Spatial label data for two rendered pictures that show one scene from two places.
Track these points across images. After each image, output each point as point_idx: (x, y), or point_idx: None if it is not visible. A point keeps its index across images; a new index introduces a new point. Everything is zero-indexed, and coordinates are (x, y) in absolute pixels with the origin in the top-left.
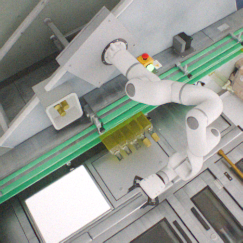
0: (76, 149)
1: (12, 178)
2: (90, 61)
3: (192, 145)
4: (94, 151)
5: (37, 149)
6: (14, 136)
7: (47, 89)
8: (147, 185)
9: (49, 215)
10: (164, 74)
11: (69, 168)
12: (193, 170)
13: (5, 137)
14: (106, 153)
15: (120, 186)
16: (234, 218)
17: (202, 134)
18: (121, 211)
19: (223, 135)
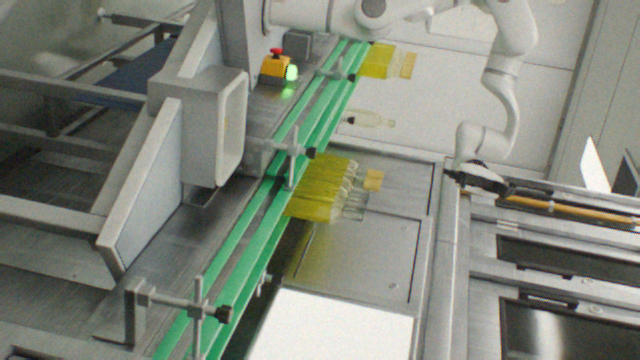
0: (275, 222)
1: (189, 319)
2: (257, 4)
3: (517, 32)
4: (269, 271)
5: (195, 246)
6: (136, 218)
7: (189, 74)
8: (475, 169)
9: None
10: (311, 85)
11: (252, 318)
12: (517, 113)
13: (123, 215)
14: (302, 256)
15: (386, 283)
16: (579, 250)
17: (523, 1)
18: (434, 313)
19: (441, 174)
